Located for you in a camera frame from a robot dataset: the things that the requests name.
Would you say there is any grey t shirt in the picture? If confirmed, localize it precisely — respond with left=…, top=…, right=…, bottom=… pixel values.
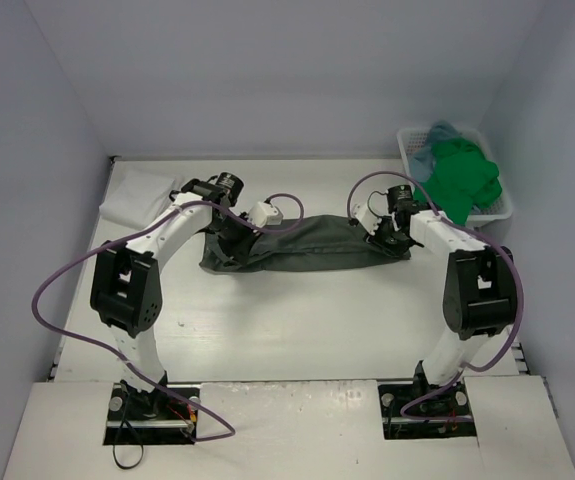
left=199, top=215, right=411, bottom=274

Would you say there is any white t shirt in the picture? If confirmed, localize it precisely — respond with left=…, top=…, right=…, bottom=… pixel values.
left=99, top=169, right=182, bottom=230

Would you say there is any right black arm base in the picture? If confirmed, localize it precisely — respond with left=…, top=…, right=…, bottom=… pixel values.
left=378, top=383, right=477, bottom=441

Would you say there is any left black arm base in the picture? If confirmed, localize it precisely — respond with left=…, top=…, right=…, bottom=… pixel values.
left=103, top=383, right=198, bottom=471

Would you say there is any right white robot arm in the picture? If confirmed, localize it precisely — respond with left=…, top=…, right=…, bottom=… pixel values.
left=351, top=185, right=522, bottom=421

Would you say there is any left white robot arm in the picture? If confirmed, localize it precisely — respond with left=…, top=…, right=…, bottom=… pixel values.
left=90, top=172, right=259, bottom=420

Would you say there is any teal cloth in basket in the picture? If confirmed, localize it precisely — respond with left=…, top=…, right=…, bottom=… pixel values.
left=412, top=121, right=463, bottom=184

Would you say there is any green t shirt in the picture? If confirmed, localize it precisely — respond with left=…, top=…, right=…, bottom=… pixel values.
left=421, top=138, right=502, bottom=226

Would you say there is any white plastic basket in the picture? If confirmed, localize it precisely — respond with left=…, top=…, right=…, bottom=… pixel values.
left=396, top=124, right=513, bottom=228

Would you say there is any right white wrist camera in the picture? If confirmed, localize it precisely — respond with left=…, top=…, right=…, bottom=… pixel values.
left=349, top=203, right=382, bottom=236

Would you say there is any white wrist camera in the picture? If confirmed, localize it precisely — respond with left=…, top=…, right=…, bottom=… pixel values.
left=247, top=202, right=283, bottom=228
left=349, top=203, right=382, bottom=236

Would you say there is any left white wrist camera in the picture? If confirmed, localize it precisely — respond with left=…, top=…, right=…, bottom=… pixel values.
left=247, top=202, right=283, bottom=228

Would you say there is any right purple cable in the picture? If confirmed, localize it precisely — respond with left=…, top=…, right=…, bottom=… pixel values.
left=346, top=170, right=526, bottom=421

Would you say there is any purple cable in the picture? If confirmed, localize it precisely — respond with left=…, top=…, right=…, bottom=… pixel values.
left=346, top=170, right=526, bottom=421
left=31, top=192, right=306, bottom=442

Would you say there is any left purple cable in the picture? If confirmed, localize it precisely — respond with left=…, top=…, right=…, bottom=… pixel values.
left=31, top=192, right=306, bottom=442

